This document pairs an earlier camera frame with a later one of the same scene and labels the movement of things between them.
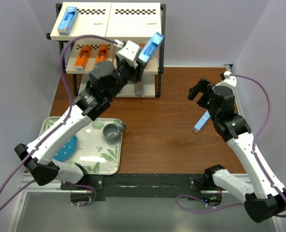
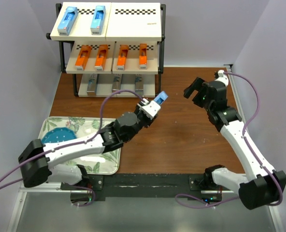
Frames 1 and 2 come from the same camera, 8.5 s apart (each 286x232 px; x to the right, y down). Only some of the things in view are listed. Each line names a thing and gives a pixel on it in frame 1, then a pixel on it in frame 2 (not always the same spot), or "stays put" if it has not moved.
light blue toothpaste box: (200, 123) to (162, 97)
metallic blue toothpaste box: (139, 88) stays put
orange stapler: (102, 54) stays put
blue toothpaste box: (67, 21) stays put
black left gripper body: (124, 72) to (142, 121)
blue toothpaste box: (151, 46) to (96, 24)
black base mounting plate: (146, 185) stays put
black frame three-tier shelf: (89, 32) stays put
